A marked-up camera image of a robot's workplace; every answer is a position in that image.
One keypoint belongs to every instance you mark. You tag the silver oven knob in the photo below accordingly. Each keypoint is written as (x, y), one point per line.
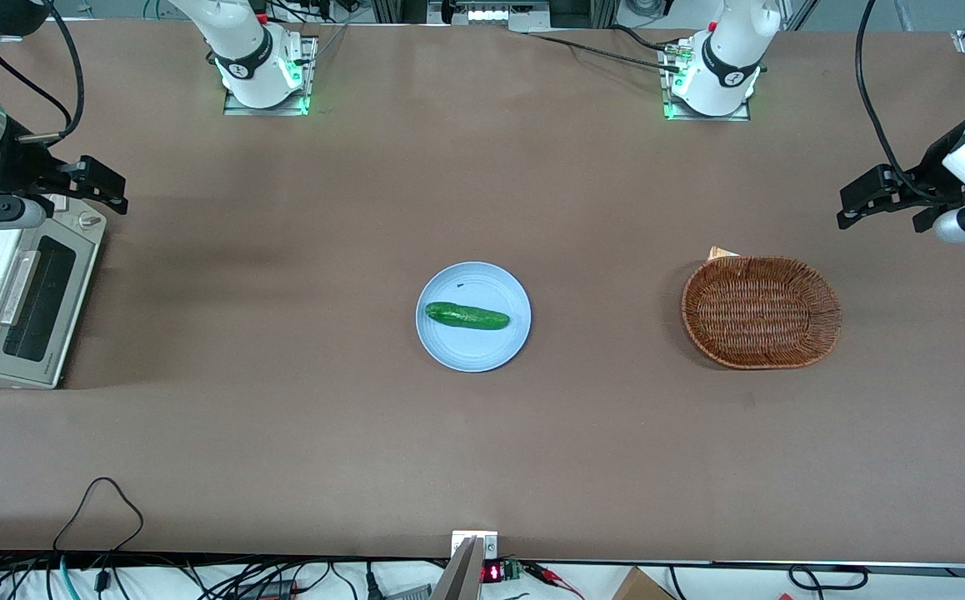
(57, 204)
(91, 221)

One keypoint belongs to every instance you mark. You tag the brown wicker basket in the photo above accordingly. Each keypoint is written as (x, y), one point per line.
(762, 312)

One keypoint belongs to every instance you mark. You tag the black power adapter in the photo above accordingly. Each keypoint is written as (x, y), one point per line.
(270, 590)

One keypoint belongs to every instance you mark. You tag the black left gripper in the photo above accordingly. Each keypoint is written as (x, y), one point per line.
(931, 171)

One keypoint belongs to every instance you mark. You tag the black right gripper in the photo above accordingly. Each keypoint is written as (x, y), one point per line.
(17, 171)

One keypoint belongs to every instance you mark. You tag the green cucumber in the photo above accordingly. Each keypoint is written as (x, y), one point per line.
(466, 316)

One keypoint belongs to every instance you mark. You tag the red alligator clip leads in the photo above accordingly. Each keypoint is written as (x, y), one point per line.
(553, 577)

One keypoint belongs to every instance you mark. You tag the silver camera mount bracket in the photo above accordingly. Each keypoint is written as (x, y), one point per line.
(491, 546)

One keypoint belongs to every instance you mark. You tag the silver glass oven door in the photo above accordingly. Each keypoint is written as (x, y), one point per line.
(57, 300)

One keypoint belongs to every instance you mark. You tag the light blue plate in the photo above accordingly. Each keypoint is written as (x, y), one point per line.
(474, 350)

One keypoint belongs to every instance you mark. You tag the brown cardboard box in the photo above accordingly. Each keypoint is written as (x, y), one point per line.
(641, 586)

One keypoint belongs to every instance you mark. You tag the small paper tag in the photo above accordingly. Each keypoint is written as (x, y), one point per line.
(720, 252)

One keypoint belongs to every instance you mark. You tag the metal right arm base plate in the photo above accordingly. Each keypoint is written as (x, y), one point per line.
(309, 75)

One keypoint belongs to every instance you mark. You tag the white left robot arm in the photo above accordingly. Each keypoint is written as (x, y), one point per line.
(728, 58)

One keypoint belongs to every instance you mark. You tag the red LED display module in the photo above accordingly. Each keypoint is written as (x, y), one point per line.
(492, 572)

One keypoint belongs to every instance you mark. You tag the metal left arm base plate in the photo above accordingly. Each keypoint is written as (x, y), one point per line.
(664, 112)

